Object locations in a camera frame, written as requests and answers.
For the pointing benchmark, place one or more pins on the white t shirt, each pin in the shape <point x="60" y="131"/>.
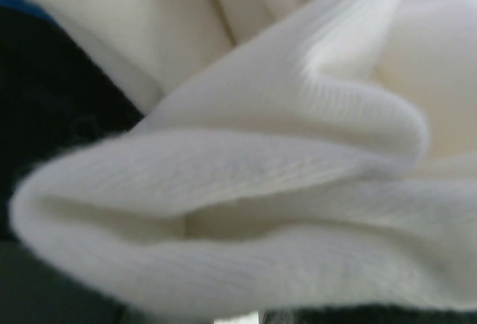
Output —
<point x="293" y="153"/>

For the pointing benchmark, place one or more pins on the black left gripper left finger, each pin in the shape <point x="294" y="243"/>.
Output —
<point x="34" y="293"/>

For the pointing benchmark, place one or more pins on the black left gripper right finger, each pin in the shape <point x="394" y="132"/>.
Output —
<point x="368" y="314"/>

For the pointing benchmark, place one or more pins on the black t shirt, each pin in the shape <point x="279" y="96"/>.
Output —
<point x="53" y="96"/>

